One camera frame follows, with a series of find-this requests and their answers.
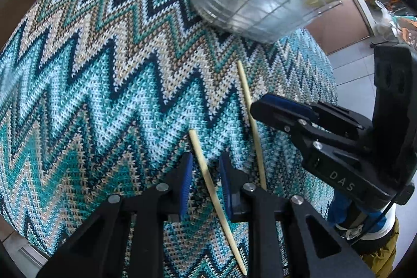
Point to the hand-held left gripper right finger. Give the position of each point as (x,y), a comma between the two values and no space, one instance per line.
(227,190)

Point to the zigzag knitted mat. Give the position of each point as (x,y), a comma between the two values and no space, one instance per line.
(97,86)

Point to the person's yellow trousers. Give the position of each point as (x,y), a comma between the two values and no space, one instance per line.
(381,255)

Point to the clear plastic bag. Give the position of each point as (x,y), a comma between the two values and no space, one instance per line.
(387,20)

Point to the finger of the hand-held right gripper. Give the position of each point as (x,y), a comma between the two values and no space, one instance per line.
(286,105)
(277,118)

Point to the person's right hand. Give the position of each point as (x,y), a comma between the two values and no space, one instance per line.
(337,209)

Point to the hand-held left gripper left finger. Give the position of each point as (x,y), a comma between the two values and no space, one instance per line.
(185,186)

